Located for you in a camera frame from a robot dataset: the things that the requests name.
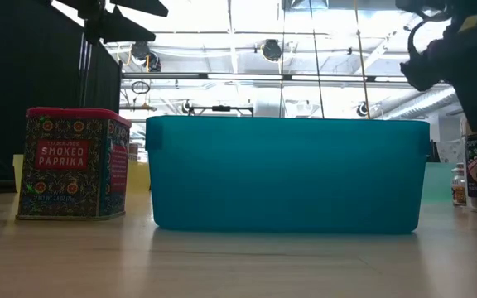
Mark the teal plastic tray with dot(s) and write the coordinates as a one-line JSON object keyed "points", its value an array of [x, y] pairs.
{"points": [[437, 182]]}

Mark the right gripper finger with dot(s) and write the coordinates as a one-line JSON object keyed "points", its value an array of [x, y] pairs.
{"points": [[476, 118]]}

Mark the silver flexible duct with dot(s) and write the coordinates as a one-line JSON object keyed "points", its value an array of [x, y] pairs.
{"points": [[429, 103]]}

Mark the small glass spice jar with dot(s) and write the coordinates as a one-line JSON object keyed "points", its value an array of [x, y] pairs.
{"points": [[459, 190]]}

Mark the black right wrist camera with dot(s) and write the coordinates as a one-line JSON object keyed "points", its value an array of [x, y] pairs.
{"points": [[425, 72]]}

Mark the long ceiling beam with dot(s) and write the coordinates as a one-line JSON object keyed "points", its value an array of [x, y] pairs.
{"points": [[172, 76]]}

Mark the thin metal pole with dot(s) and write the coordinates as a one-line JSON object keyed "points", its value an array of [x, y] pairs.
{"points": [[82, 70]]}

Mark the paprika tin with red lid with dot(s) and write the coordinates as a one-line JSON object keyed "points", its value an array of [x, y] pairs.
{"points": [[73, 174]]}

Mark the black ceiling bracket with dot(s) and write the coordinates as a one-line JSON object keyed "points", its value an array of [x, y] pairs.
{"points": [[221, 108]]}

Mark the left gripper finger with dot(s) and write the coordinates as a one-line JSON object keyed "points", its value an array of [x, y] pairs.
{"points": [[139, 6], [118, 31]]}

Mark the blue plastic bin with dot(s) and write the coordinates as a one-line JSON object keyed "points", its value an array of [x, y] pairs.
{"points": [[288, 178]]}

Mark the white patterned box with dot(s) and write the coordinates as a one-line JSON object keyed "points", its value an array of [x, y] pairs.
{"points": [[449, 153]]}

